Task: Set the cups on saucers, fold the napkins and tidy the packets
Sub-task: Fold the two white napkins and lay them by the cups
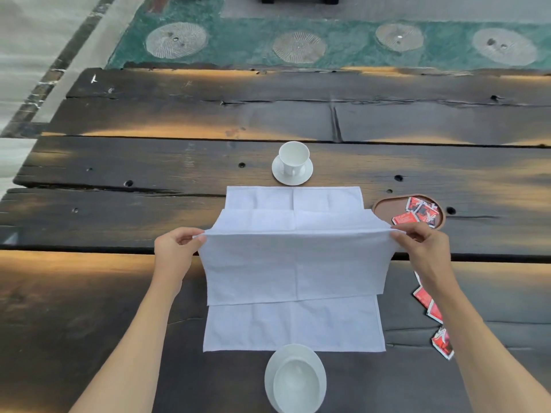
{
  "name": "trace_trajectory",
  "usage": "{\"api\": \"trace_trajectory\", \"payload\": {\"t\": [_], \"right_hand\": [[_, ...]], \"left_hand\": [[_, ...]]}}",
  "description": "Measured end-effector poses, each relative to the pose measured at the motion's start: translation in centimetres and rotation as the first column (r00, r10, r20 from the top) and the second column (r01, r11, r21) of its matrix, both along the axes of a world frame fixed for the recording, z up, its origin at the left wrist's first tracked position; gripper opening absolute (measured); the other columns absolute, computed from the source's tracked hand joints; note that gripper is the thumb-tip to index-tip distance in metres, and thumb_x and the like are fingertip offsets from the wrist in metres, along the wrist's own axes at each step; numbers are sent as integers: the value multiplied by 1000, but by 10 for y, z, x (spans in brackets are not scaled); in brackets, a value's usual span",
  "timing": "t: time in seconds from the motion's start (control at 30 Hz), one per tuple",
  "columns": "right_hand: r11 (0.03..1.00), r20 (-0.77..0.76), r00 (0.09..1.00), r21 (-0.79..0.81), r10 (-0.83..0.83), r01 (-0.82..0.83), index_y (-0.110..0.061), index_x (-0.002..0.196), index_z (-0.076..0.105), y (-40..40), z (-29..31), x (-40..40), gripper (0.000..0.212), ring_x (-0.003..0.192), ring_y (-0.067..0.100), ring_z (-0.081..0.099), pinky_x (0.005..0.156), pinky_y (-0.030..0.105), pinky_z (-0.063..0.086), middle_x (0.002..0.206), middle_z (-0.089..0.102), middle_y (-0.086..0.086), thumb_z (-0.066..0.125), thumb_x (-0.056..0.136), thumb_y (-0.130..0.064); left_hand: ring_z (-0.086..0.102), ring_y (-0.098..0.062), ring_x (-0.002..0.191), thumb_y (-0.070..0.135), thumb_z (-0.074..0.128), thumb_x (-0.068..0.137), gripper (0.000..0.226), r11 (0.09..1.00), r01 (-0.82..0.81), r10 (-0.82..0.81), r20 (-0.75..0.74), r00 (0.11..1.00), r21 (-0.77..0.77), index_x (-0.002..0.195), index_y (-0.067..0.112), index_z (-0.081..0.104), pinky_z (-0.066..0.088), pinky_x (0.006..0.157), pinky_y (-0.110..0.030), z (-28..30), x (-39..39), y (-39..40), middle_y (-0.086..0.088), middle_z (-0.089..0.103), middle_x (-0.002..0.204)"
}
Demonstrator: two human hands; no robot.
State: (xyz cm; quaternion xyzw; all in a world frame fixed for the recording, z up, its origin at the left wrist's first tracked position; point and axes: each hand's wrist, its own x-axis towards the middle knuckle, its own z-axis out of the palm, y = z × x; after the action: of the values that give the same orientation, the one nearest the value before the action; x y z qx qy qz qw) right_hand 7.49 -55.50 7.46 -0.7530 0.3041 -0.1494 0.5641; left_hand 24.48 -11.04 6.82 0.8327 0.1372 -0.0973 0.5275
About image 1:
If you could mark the person's left forearm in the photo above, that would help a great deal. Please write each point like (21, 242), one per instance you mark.
(129, 352)

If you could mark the person's right hand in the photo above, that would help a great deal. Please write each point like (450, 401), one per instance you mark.
(430, 255)

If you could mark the red tea bag packet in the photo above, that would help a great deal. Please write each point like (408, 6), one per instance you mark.
(403, 218)
(434, 313)
(422, 295)
(443, 343)
(414, 204)
(430, 215)

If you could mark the person's left thumb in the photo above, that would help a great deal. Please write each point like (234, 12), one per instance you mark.
(194, 240)

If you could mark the person's right thumb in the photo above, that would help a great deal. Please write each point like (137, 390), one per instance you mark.
(404, 240)

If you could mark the round grey stepping stone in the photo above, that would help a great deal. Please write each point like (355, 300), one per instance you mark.
(504, 46)
(399, 37)
(299, 47)
(176, 40)

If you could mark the large white teacup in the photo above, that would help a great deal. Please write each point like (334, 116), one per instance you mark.
(297, 387)

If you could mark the person's left hand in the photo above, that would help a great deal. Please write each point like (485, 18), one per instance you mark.
(170, 253)

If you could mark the small white teacup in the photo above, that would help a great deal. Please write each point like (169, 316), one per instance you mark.
(294, 158)

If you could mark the brown oval tray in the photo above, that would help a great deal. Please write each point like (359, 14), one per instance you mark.
(383, 208)

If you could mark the white cloth napkin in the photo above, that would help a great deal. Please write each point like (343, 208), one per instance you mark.
(295, 270)

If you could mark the small white saucer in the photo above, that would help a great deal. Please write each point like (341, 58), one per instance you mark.
(282, 176)

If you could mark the person's right forearm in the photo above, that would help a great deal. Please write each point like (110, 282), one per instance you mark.
(482, 348)

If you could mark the large white saucer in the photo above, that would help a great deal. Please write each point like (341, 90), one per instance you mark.
(270, 378)

